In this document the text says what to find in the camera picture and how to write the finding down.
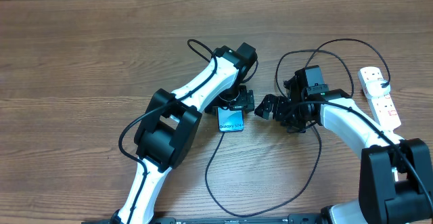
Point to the white power strip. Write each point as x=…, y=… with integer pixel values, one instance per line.
x=382, y=108

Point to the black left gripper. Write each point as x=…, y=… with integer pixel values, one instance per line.
x=245, y=100

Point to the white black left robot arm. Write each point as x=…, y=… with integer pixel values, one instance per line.
x=166, y=131

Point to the blue Galaxy smartphone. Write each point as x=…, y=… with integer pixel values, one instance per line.
x=230, y=120

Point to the white charger plug adapter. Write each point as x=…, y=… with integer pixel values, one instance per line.
x=377, y=88

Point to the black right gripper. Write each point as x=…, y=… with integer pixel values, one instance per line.
x=281, y=105

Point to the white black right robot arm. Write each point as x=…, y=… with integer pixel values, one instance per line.
x=395, y=184

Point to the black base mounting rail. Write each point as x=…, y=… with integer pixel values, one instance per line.
x=303, y=218

